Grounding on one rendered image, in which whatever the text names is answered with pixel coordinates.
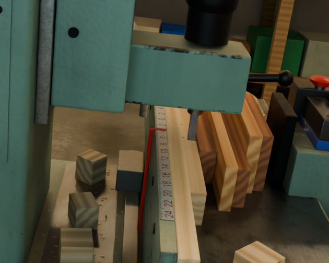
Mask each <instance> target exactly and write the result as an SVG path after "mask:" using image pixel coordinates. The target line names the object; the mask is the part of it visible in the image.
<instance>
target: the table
mask: <svg viewBox="0 0 329 263"><path fill-rule="evenodd" d="M257 100H258V102H259V104H260V106H261V108H262V110H263V112H264V114H265V116H266V117H265V116H264V118H265V120H266V119H267V114H268V106H267V104H266V103H265V101H264V99H257ZM148 136H149V105H148V109H147V115H146V117H145V161H146V153H147V144H148ZM205 187H206V192H207V196H206V202H205V209H204V215H203V220H202V225H201V226H200V225H196V226H195V227H196V234H197V240H198V247H199V254H200V259H201V262H200V263H233V259H234V254H235V251H237V250H239V249H241V248H243V247H245V246H247V245H249V244H251V243H254V242H256V241H258V242H260V243H262V244H263V245H265V246H267V247H268V248H270V249H272V250H273V251H275V252H277V253H279V254H280V255H282V256H284V257H285V263H329V218H328V216H327V215H326V213H325V211H324V209H323V207H322V205H321V204H320V202H319V200H318V199H317V198H314V199H310V198H309V197H301V196H291V195H287V193H286V191H285V189H284V187H283V185H282V183H281V182H279V181H273V180H272V178H271V176H270V173H269V171H268V170H267V173H266V178H265V183H264V188H263V191H262V192H260V191H252V193H251V194H250V193H247V194H246V197H245V202H244V207H243V208H237V207H231V210H230V212H229V211H219V210H218V206H217V201H216V197H215V193H214V188H213V184H205ZM145 263H152V249H151V200H150V162H149V170H148V179H147V187H146V195H145Z"/></svg>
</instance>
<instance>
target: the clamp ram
mask: <svg viewBox="0 0 329 263"><path fill-rule="evenodd" d="M297 118H298V117H297V115H296V113H295V112H294V110H293V109H292V107H291V106H290V104H289V103H288V101H287V100H286V98H285V96H284V95H283V94H282V93H279V92H272V95H271V100H270V104H269V109H268V114H267V119H266V122H267V124H268V126H269V128H270V130H271V132H272V134H273V136H274V141H273V145H272V150H271V155H270V159H269V164H268V168H267V169H268V171H269V173H270V176H271V178H272V180H273V181H279V182H283V181H284V177H285V173H286V168H287V163H288V159H289V154H290V149H291V145H292V140H293V136H294V132H296V133H305V131H304V129H303V128H296V123H297Z"/></svg>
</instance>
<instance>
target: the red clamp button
mask: <svg viewBox="0 0 329 263"><path fill-rule="evenodd" d="M310 81H311V82H312V84H314V85H315V86H319V87H328V86H329V78H328V77H326V76H321V75H314V76H311V77H310Z"/></svg>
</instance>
